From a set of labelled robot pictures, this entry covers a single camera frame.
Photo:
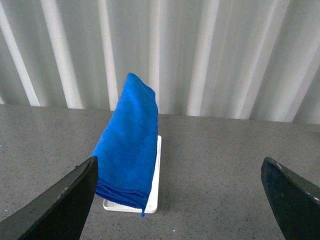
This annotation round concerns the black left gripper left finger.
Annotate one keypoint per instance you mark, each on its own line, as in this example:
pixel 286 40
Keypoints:
pixel 60 212

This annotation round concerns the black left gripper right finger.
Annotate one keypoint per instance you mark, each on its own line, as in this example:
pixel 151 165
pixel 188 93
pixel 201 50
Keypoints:
pixel 295 201

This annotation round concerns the blue microfiber cloth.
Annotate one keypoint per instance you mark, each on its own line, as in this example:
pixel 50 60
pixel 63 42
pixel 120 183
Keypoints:
pixel 127 149

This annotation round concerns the white towel rack wooden bars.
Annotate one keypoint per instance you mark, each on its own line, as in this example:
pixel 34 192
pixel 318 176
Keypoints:
pixel 152 204

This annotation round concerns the white pleated curtain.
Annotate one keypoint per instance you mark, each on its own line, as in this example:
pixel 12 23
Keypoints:
pixel 238 59

